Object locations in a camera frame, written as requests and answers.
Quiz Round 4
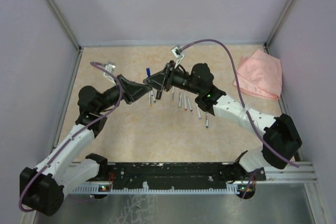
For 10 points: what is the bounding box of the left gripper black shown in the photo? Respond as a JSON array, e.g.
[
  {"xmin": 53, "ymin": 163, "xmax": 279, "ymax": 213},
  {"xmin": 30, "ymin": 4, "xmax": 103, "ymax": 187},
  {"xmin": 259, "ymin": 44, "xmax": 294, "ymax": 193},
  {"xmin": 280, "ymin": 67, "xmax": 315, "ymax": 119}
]
[{"xmin": 96, "ymin": 74, "xmax": 152, "ymax": 113}]

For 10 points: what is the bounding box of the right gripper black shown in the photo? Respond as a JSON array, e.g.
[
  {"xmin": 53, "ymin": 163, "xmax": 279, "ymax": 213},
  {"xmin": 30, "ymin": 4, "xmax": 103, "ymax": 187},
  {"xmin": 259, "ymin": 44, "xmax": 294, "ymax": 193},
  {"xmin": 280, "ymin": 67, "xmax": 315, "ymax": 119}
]
[{"xmin": 143, "ymin": 60, "xmax": 202, "ymax": 95}]

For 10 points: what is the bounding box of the yellow cap paint marker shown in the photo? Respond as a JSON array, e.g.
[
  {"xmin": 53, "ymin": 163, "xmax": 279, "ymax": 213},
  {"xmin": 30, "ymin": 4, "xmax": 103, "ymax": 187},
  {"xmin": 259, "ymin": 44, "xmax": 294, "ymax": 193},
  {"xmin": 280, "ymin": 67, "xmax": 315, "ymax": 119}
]
[{"xmin": 149, "ymin": 92, "xmax": 152, "ymax": 107}]

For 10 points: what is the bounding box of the small blue square cap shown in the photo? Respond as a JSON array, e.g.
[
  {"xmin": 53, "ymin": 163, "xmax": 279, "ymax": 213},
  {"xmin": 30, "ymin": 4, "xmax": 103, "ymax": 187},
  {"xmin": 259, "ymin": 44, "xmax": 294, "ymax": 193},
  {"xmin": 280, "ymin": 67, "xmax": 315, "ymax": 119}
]
[{"xmin": 146, "ymin": 68, "xmax": 151, "ymax": 77}]

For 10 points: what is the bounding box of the lime cap white marker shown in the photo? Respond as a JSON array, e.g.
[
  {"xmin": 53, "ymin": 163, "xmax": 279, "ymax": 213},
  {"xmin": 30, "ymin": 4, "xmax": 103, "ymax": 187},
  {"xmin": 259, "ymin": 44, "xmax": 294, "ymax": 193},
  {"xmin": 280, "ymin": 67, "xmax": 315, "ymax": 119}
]
[{"xmin": 178, "ymin": 90, "xmax": 182, "ymax": 109}]

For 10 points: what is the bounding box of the pink cap paint marker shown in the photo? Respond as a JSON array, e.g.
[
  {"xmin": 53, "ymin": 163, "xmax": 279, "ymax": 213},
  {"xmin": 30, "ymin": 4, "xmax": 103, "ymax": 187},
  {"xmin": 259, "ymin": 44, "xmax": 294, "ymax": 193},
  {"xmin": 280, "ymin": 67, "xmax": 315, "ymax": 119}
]
[{"xmin": 183, "ymin": 91, "xmax": 187, "ymax": 111}]

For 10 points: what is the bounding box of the blue cap white marker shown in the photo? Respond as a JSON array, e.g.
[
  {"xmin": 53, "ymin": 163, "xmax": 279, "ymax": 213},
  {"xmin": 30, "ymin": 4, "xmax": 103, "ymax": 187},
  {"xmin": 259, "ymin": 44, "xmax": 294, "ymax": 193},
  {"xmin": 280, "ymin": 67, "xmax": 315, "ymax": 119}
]
[{"xmin": 186, "ymin": 96, "xmax": 193, "ymax": 112}]

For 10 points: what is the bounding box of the lilac cap paint marker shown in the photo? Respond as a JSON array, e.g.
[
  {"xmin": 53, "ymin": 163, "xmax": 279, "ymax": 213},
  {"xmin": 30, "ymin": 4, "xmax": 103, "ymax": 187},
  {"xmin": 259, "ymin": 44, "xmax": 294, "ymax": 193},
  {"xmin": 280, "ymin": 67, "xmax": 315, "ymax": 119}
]
[{"xmin": 196, "ymin": 106, "xmax": 202, "ymax": 120}]

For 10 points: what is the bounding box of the black orange highlighter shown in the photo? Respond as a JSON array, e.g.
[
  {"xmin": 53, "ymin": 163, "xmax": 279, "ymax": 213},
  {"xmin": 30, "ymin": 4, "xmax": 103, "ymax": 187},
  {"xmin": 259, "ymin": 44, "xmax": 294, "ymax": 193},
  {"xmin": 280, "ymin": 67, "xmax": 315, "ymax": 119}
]
[{"xmin": 155, "ymin": 90, "xmax": 162, "ymax": 100}]

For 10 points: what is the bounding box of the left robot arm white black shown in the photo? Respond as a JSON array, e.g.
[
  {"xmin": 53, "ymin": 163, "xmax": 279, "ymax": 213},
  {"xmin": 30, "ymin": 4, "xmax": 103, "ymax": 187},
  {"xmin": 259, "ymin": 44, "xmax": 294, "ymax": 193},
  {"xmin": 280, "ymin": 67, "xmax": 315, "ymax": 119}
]
[{"xmin": 18, "ymin": 74, "xmax": 152, "ymax": 216}]

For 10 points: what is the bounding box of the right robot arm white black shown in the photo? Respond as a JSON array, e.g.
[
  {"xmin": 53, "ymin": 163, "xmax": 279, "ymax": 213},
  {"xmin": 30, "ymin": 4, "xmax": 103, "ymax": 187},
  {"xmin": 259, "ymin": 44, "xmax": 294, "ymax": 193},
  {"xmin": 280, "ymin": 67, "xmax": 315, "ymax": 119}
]
[{"xmin": 143, "ymin": 61, "xmax": 302, "ymax": 180}]

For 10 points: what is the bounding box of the pink cloth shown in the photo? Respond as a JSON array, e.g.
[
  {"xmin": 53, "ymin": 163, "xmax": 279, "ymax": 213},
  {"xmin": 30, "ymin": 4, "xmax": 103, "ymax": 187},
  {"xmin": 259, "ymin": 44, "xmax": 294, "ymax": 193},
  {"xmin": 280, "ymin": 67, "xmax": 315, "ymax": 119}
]
[{"xmin": 233, "ymin": 49, "xmax": 282, "ymax": 101}]

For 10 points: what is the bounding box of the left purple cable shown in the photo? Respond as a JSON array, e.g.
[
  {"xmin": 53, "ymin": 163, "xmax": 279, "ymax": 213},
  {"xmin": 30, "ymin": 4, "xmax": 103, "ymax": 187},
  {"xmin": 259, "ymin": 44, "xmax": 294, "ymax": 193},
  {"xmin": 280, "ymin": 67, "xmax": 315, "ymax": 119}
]
[{"xmin": 18, "ymin": 61, "xmax": 124, "ymax": 213}]

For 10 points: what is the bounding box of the purple cable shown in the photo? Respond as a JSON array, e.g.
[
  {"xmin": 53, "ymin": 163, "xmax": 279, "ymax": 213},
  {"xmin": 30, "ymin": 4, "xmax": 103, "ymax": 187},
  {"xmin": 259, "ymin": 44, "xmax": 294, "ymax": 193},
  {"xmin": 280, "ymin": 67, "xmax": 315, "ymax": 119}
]
[
  {"xmin": 181, "ymin": 39, "xmax": 300, "ymax": 200},
  {"xmin": 18, "ymin": 61, "xmax": 124, "ymax": 213}
]

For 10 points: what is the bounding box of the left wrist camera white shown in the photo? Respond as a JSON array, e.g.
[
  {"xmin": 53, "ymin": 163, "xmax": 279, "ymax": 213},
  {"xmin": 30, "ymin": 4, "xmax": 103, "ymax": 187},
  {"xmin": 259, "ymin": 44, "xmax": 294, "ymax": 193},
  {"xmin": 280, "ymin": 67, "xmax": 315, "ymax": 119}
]
[{"xmin": 103, "ymin": 62, "xmax": 116, "ymax": 84}]

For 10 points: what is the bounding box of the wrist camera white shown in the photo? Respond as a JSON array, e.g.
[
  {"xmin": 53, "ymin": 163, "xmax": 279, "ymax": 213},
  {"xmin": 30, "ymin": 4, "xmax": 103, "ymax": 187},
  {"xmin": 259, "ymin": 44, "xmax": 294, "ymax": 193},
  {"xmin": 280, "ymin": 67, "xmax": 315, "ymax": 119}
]
[
  {"xmin": 103, "ymin": 62, "xmax": 116, "ymax": 84},
  {"xmin": 171, "ymin": 45, "xmax": 185, "ymax": 68}
]

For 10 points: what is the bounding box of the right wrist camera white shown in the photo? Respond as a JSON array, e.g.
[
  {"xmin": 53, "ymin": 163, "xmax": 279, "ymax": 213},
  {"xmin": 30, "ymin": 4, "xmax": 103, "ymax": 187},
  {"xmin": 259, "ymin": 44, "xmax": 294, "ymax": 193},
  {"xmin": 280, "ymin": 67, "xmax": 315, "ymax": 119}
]
[{"xmin": 171, "ymin": 45, "xmax": 185, "ymax": 68}]

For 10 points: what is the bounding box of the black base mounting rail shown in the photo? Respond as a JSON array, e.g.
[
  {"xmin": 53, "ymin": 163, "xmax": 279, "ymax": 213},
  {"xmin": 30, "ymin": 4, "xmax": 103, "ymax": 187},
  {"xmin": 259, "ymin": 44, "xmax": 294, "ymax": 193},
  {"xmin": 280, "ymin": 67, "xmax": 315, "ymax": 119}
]
[{"xmin": 88, "ymin": 162, "xmax": 266, "ymax": 189}]

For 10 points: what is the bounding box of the grey slotted cable duct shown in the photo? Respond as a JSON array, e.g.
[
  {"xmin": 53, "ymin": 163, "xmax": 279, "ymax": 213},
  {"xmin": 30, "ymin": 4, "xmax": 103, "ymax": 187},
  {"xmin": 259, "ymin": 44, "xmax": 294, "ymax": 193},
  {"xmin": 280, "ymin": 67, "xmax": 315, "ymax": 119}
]
[{"xmin": 72, "ymin": 183, "xmax": 240, "ymax": 195}]

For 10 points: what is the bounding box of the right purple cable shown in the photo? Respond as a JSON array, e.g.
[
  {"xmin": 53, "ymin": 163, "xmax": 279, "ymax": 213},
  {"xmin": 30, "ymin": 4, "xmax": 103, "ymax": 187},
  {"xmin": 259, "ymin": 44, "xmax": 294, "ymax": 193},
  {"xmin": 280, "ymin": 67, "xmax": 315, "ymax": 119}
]
[{"xmin": 181, "ymin": 39, "xmax": 300, "ymax": 200}]

